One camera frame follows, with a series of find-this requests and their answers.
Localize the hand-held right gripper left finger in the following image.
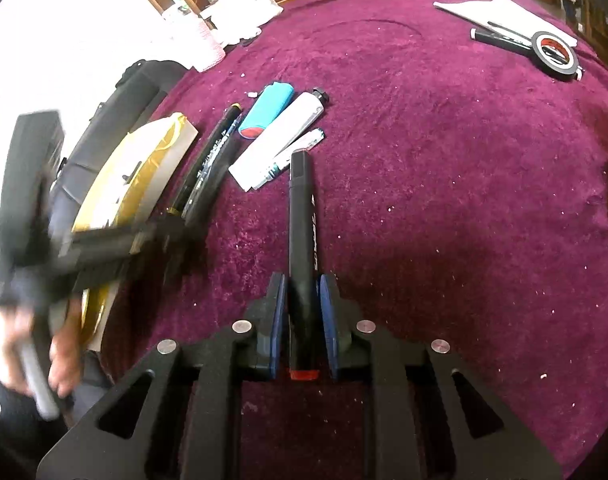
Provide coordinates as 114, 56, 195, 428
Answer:
36, 272, 289, 480

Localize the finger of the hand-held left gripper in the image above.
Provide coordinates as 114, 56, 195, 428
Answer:
73, 215, 191, 261
74, 255, 185, 293

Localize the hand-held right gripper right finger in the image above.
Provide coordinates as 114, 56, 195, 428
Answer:
319, 274, 564, 480

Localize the thick black marker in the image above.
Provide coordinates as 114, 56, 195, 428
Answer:
287, 150, 321, 382

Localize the black pen with yellow end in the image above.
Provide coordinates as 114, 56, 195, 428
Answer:
169, 103, 243, 216

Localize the silver tube with black cap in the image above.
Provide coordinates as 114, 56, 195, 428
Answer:
228, 87, 331, 192

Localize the person's left hand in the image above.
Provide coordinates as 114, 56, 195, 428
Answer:
0, 300, 85, 397

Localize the yellow tape roll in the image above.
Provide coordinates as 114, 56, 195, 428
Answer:
71, 114, 199, 351

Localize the black chair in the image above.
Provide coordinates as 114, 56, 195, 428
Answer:
49, 59, 187, 221

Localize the maroon velvet tablecloth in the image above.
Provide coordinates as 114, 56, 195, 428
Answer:
101, 0, 608, 466

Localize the white marker pen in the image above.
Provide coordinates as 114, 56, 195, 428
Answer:
251, 127, 325, 191

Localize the blue lighter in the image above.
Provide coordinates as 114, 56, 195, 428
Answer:
238, 83, 295, 139

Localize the white plastic bag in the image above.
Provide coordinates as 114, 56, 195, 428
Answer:
194, 0, 285, 48

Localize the black marker with white end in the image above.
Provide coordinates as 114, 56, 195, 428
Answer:
470, 27, 534, 52

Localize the black red white tape roll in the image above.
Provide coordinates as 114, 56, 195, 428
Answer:
528, 31, 583, 82

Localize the white notebook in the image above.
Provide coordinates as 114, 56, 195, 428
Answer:
434, 0, 579, 43

